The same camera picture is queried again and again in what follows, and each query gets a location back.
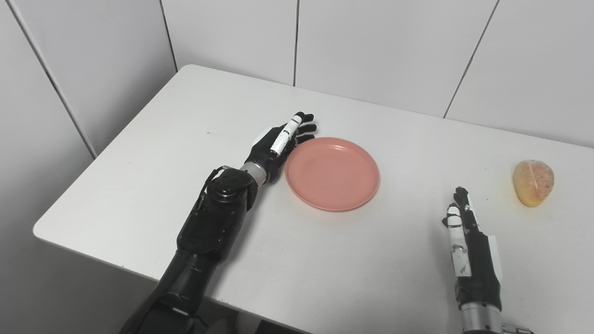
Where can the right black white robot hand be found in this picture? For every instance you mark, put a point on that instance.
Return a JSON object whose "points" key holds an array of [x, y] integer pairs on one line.
{"points": [[482, 269]]}

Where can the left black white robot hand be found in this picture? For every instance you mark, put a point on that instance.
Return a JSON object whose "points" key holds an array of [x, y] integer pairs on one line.
{"points": [[269, 155]]}

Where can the pink round plate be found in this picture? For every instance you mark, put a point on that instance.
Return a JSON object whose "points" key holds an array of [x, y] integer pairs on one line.
{"points": [[332, 174]]}

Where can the golden bread roll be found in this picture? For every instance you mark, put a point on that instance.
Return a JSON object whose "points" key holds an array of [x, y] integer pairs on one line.
{"points": [[533, 183]]}

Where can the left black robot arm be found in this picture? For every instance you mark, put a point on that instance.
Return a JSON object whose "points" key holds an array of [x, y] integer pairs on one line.
{"points": [[213, 222]]}

